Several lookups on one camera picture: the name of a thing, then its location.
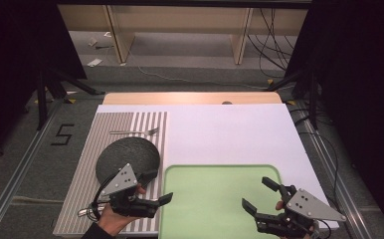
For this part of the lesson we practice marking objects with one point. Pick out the black round plate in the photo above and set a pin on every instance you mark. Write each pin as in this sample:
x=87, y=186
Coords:
x=127, y=152

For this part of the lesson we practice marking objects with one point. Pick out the person's left hand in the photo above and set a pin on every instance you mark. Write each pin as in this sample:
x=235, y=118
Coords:
x=115, y=220

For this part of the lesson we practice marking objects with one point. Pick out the white paper scrap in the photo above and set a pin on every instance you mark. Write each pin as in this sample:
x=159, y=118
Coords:
x=95, y=62
x=92, y=42

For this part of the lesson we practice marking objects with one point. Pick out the person's right hand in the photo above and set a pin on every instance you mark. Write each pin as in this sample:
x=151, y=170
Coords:
x=280, y=205

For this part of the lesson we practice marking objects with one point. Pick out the black metal stand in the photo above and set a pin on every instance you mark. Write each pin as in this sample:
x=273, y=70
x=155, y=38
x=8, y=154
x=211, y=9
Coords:
x=312, y=99
x=42, y=99

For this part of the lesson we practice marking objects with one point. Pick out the white board sheet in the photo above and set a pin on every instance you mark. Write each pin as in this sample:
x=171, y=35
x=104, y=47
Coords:
x=230, y=132

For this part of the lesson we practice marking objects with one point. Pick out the light green tray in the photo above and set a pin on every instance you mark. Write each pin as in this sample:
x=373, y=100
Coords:
x=206, y=199

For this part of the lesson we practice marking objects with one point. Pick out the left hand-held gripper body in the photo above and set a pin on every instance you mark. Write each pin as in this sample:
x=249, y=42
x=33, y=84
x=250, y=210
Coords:
x=122, y=181

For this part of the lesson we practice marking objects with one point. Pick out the silver metal fork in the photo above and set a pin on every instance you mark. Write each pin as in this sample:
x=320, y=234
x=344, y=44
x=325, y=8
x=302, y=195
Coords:
x=127, y=132

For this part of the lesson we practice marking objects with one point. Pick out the aluminium floor rail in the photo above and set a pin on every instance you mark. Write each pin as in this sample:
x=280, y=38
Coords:
x=14, y=179
x=339, y=186

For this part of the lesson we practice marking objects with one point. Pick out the silver metal utensil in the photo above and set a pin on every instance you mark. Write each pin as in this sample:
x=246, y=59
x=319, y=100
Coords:
x=85, y=211

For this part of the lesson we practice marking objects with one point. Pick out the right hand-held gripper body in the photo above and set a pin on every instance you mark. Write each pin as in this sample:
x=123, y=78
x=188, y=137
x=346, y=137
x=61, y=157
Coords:
x=307, y=207

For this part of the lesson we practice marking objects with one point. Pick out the light wooden desk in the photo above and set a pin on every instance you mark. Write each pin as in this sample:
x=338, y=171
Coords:
x=180, y=20

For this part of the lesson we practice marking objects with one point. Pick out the grey striped placemat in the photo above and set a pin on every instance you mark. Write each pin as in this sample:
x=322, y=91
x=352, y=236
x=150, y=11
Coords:
x=80, y=186

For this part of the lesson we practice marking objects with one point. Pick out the black curtain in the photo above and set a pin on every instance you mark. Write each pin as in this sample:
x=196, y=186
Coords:
x=14, y=66
x=362, y=83

